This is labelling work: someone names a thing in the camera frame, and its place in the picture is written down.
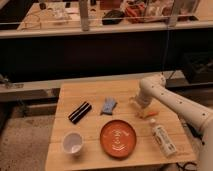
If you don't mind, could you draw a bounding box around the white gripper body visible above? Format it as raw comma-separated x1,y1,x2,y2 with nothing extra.
130,95,149,109

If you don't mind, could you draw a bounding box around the orange pepper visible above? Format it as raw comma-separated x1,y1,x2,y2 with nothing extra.
138,111,159,119

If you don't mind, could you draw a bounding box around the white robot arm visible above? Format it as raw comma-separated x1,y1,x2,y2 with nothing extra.
134,74,213,171

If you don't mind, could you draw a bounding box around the orange ceramic plate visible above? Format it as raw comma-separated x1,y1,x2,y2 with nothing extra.
100,120,137,159

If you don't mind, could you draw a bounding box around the white plastic bottle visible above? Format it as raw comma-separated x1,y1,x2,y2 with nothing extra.
150,119,177,157

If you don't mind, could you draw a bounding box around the wooden table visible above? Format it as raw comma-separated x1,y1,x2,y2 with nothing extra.
44,79,197,171

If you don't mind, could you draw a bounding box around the black rectangular block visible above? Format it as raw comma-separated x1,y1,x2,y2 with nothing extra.
68,102,92,124

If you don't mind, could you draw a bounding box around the dark crate at right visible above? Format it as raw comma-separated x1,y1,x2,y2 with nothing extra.
181,52,213,83

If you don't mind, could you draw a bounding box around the orange object on bench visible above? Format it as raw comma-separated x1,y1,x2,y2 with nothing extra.
125,3,145,23

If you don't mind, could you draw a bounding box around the black bag on bench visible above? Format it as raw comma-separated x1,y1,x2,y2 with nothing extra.
102,10,125,25

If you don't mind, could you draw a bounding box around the metal post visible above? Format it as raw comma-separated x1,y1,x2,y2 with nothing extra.
79,0,89,31

